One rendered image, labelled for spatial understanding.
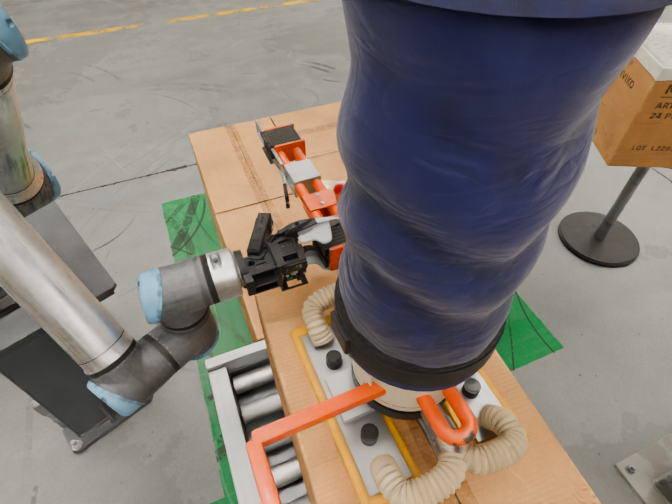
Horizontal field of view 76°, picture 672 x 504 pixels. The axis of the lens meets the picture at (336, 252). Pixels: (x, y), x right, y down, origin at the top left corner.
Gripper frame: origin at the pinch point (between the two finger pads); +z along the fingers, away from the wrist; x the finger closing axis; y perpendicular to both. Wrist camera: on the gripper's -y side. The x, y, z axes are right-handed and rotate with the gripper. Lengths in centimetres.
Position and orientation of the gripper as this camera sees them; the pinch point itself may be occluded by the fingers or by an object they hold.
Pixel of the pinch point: (336, 231)
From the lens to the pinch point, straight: 84.4
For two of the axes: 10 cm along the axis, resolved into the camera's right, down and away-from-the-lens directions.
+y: 3.8, 6.8, -6.2
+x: -0.1, -6.7, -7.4
